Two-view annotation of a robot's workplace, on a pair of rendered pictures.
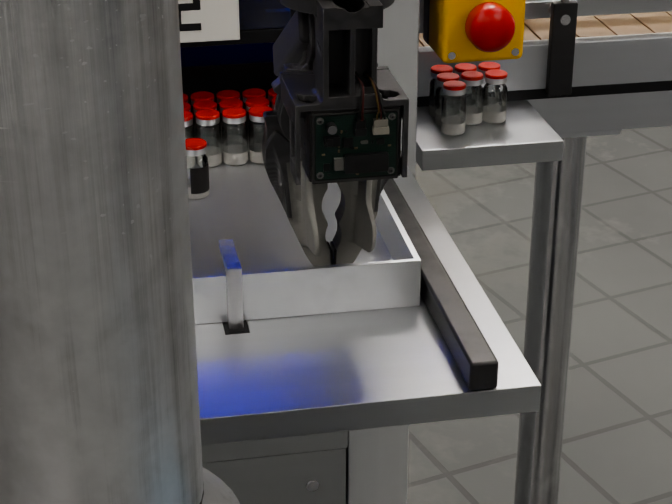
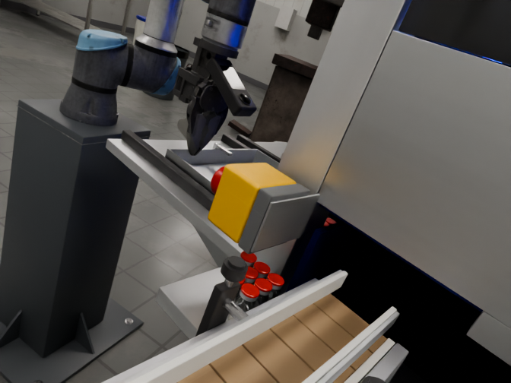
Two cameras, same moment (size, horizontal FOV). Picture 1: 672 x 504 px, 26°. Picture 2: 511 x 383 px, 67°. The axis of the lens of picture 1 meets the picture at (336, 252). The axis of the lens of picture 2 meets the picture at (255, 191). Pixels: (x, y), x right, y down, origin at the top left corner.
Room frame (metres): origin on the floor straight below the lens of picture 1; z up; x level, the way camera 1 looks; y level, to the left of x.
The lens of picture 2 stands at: (1.50, -0.41, 1.17)
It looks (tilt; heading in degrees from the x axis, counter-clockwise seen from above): 22 degrees down; 135
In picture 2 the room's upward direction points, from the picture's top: 21 degrees clockwise
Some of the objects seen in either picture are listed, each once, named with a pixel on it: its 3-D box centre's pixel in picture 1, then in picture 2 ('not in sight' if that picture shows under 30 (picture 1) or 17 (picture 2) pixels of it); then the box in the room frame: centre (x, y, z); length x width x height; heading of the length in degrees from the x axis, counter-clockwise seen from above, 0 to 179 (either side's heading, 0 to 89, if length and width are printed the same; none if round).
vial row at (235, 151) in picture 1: (195, 139); not in sight; (1.15, 0.12, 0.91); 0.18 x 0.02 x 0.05; 100
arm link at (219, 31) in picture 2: not in sight; (222, 33); (0.88, 0.00, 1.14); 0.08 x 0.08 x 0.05
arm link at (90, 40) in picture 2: not in sight; (103, 57); (0.41, -0.04, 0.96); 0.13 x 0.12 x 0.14; 79
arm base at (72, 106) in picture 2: not in sight; (92, 98); (0.41, -0.04, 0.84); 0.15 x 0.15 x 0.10
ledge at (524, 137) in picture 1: (472, 128); (236, 315); (1.27, -0.13, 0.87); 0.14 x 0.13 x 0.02; 11
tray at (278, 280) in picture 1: (208, 199); (271, 195); (1.04, 0.10, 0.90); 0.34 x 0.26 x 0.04; 10
